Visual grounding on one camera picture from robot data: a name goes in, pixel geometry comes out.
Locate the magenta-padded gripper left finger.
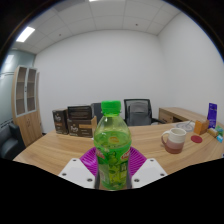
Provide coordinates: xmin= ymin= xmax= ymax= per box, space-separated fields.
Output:
xmin=57 ymin=147 xmax=101 ymax=190

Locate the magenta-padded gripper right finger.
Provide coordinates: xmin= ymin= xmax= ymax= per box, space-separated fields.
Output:
xmin=125 ymin=146 xmax=168 ymax=190

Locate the green drink bottle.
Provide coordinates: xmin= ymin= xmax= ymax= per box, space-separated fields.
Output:
xmin=93 ymin=100 xmax=133 ymax=191

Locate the white and brown mug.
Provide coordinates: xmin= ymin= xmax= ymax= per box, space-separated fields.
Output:
xmin=160 ymin=127 xmax=188 ymax=155

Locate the open brown cardboard box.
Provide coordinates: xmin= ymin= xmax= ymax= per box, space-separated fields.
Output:
xmin=66 ymin=115 xmax=98 ymax=139

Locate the flat round red coaster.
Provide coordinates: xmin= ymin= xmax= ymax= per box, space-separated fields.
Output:
xmin=190 ymin=134 xmax=204 ymax=144

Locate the dark brown printed box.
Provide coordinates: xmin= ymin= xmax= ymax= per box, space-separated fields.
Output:
xmin=66 ymin=105 xmax=93 ymax=121

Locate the mesh office chair with grey jacket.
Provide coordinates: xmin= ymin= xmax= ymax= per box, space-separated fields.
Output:
xmin=123 ymin=98 xmax=166 ymax=127

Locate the black office chair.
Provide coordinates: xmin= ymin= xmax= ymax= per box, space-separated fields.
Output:
xmin=90 ymin=102 xmax=104 ymax=124

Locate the wooden side desk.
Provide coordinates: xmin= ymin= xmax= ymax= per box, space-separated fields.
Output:
xmin=158 ymin=106 xmax=209 ymax=125

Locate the wooden shelf cabinet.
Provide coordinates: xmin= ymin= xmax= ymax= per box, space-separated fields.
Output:
xmin=11 ymin=65 xmax=43 ymax=148

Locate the orange box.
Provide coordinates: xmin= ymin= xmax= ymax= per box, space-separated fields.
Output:
xmin=193 ymin=119 xmax=210 ymax=136

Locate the black leather armchair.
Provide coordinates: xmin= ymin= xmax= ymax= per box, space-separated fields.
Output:
xmin=0 ymin=122 xmax=27 ymax=161

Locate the small yellow box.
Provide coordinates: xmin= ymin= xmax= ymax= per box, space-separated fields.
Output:
xmin=206 ymin=127 xmax=219 ymax=138

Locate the green box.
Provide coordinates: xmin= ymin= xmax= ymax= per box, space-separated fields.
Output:
xmin=214 ymin=125 xmax=224 ymax=137

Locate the purple package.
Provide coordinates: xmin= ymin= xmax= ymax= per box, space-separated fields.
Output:
xmin=206 ymin=102 xmax=218 ymax=130

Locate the rectangular ceiling light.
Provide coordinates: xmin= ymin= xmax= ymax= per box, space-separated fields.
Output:
xmin=15 ymin=26 xmax=36 ymax=43

